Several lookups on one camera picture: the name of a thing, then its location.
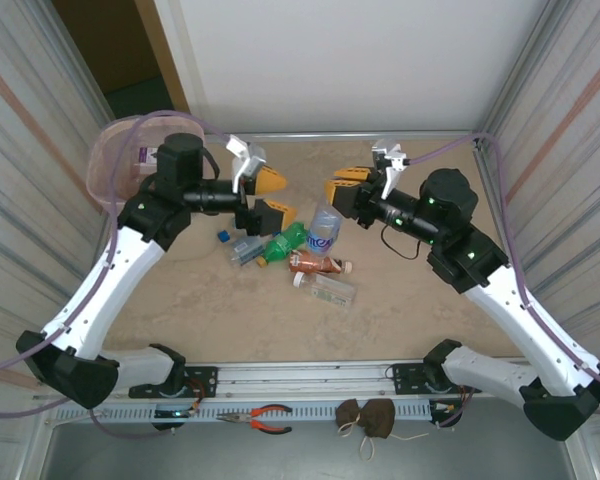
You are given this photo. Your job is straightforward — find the green bottle yellow cap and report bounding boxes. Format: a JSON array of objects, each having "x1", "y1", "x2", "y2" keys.
[{"x1": 255, "y1": 221, "x2": 311, "y2": 269}]

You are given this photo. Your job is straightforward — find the clear bottle colourful purple label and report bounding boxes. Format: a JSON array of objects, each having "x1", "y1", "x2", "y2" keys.
[{"x1": 306, "y1": 196, "x2": 345, "y2": 257}]

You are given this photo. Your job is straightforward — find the clear bottle grey blue label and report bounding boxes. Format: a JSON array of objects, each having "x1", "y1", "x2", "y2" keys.
[{"x1": 228, "y1": 234, "x2": 269, "y2": 270}]

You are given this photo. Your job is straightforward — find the brown label bottle white cap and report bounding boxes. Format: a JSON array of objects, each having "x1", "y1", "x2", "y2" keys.
[{"x1": 287, "y1": 249, "x2": 355, "y2": 276}]

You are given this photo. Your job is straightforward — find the pink beige waste bin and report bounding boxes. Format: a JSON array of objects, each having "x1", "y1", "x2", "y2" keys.
[{"x1": 88, "y1": 113, "x2": 206, "y2": 216}]

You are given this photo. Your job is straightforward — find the clear square bottle white cap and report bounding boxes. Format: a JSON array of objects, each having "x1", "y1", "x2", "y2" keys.
[{"x1": 292, "y1": 273, "x2": 359, "y2": 310}]

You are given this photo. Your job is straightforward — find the brown wooden door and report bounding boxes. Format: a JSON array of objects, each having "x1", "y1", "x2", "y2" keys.
[{"x1": 133, "y1": 0, "x2": 197, "y2": 121}]

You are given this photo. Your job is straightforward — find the brown cloth pouch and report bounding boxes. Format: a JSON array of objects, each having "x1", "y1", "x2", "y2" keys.
[
  {"x1": 355, "y1": 398, "x2": 430, "y2": 462},
  {"x1": 334, "y1": 398, "x2": 367, "y2": 439}
]

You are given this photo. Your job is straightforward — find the small circuit board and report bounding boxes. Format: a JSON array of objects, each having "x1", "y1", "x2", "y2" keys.
[{"x1": 153, "y1": 407, "x2": 199, "y2": 420}]

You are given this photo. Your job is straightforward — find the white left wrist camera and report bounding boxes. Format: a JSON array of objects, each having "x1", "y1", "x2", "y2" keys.
[{"x1": 224, "y1": 134, "x2": 267, "y2": 194}]

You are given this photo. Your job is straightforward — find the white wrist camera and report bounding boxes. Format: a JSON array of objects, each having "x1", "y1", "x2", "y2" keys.
[
  {"x1": 371, "y1": 138, "x2": 411, "y2": 199},
  {"x1": 224, "y1": 134, "x2": 267, "y2": 194}
]

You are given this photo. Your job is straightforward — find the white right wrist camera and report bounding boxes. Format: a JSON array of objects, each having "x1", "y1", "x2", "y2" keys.
[{"x1": 371, "y1": 138, "x2": 411, "y2": 199}]

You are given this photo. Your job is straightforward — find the aluminium table edge rail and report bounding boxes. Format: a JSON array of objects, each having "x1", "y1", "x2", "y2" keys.
[{"x1": 224, "y1": 130, "x2": 481, "y2": 145}]

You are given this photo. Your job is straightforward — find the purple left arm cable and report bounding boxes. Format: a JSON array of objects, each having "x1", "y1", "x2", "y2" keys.
[{"x1": 0, "y1": 112, "x2": 231, "y2": 441}]

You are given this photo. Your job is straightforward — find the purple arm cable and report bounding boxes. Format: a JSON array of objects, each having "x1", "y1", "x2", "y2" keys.
[
  {"x1": 406, "y1": 132, "x2": 600, "y2": 401},
  {"x1": 0, "y1": 112, "x2": 231, "y2": 441}
]

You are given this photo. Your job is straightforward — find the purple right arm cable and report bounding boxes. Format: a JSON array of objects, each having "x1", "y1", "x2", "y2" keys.
[{"x1": 406, "y1": 132, "x2": 600, "y2": 401}]

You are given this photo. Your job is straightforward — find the thin black cable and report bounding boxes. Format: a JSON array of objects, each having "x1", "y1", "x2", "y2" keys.
[{"x1": 381, "y1": 228, "x2": 424, "y2": 262}]

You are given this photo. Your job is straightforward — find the aluminium frame post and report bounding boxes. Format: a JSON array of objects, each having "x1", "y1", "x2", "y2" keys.
[
  {"x1": 472, "y1": 0, "x2": 571, "y2": 146},
  {"x1": 27, "y1": 0, "x2": 111, "y2": 119}
]

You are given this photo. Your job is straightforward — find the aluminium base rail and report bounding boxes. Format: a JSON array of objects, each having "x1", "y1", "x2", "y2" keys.
[{"x1": 32, "y1": 360, "x2": 536, "y2": 404}]

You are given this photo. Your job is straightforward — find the orange handled pliers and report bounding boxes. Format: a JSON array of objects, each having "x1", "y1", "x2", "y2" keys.
[{"x1": 215, "y1": 403, "x2": 294, "y2": 434}]

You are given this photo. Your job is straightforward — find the grey slotted cable duct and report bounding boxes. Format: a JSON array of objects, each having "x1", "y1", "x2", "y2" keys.
[{"x1": 47, "y1": 399, "x2": 464, "y2": 426}]

